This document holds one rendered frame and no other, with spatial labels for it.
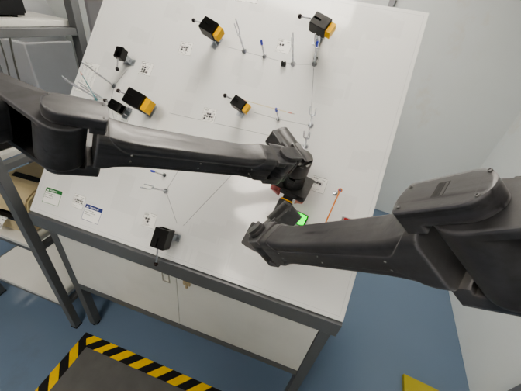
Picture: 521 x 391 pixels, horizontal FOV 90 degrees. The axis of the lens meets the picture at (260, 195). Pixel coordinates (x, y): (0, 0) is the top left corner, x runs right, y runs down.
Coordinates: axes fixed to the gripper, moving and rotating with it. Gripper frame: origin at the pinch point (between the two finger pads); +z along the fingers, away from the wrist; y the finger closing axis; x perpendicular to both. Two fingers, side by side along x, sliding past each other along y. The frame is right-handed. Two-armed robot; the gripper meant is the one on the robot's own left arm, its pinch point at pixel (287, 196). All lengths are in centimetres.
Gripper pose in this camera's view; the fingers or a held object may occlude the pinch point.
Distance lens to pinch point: 78.3
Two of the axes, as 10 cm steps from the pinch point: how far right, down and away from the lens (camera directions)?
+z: -0.7, 4.6, 8.8
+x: -4.6, 7.7, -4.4
